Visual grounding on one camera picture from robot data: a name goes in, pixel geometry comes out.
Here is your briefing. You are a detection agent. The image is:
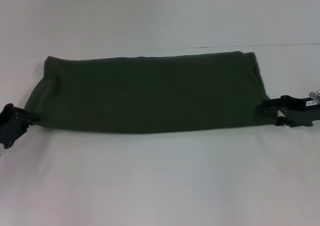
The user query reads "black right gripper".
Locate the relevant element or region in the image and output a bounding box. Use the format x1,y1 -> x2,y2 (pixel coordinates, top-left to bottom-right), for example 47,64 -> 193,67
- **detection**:
256,94 -> 320,128

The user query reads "dark green shirt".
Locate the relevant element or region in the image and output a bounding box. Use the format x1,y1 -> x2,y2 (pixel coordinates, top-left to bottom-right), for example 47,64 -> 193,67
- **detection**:
27,50 -> 280,138

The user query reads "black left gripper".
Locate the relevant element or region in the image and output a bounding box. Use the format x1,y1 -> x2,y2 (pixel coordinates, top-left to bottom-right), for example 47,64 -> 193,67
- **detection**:
0,103 -> 41,150

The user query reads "right gripper cable with plug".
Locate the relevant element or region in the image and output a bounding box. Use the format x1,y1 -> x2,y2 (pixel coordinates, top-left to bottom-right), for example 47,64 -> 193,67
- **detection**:
308,88 -> 320,102

